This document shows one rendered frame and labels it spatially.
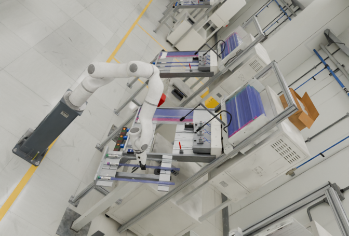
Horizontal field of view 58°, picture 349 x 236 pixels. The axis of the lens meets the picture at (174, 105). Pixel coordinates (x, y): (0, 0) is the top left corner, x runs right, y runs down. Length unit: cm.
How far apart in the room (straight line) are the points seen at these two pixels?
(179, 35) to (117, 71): 482
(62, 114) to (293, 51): 399
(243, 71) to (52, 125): 211
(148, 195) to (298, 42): 370
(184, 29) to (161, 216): 470
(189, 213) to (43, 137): 137
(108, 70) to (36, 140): 95
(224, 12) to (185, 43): 103
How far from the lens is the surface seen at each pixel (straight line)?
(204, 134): 254
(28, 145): 288
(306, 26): 545
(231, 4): 674
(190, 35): 690
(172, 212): 287
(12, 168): 287
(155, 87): 196
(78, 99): 246
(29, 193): 282
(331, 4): 546
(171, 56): 414
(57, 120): 261
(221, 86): 372
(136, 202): 283
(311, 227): 176
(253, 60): 361
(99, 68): 225
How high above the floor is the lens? 225
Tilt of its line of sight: 25 degrees down
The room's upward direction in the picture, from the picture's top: 49 degrees clockwise
